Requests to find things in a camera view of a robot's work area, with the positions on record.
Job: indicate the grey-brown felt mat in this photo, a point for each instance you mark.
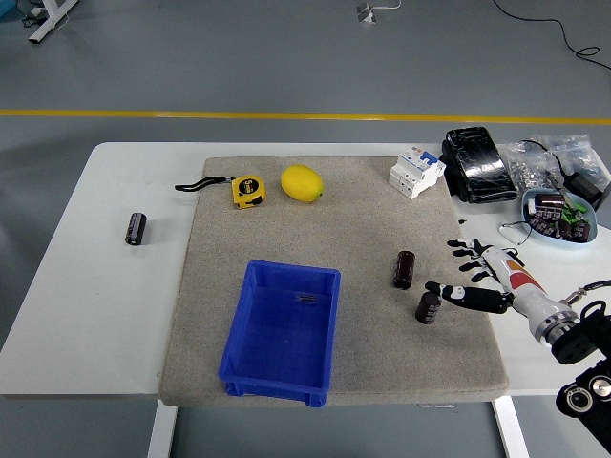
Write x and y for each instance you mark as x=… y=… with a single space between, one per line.
x=363 y=229

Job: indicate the black plastic-wrapped device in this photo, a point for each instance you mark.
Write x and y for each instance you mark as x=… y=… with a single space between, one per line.
x=479 y=164

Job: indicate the white circuit breaker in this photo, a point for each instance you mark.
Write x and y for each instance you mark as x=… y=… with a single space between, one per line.
x=415 y=174

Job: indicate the clear bag of nuts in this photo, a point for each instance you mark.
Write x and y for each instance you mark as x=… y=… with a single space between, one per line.
x=525 y=167

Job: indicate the blue background object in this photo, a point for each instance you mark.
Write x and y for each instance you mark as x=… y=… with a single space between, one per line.
x=7 y=8

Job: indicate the large dark brown capacitor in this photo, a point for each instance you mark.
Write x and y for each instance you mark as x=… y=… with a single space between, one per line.
x=549 y=200

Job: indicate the dark brown cylindrical battery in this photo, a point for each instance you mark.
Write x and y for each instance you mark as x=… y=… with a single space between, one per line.
x=135 y=229
x=426 y=309
x=404 y=269

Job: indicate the small white connector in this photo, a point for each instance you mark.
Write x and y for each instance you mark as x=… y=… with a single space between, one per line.
x=531 y=206

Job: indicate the green plastic connectors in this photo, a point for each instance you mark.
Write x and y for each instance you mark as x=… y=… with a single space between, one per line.
x=573 y=214

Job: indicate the white table leg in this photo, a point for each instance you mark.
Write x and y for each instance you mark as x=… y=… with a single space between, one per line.
x=162 y=429
x=511 y=427

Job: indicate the yellow lemon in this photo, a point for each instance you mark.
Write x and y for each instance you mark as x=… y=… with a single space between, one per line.
x=301 y=183

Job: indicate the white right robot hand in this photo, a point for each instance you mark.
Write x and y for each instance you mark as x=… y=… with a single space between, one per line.
x=518 y=281

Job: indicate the light blue bowl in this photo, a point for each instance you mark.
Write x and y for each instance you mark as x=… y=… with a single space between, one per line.
x=534 y=231

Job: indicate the yellow tape measure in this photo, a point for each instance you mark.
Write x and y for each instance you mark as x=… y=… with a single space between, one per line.
x=248 y=191

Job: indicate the white background desk foot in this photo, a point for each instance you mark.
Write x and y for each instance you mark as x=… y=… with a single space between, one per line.
x=50 y=21

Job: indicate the blue plastic box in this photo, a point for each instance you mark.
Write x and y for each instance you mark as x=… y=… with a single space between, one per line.
x=281 y=343

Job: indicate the clear bag of screws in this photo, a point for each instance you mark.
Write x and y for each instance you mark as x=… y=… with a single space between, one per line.
x=580 y=152

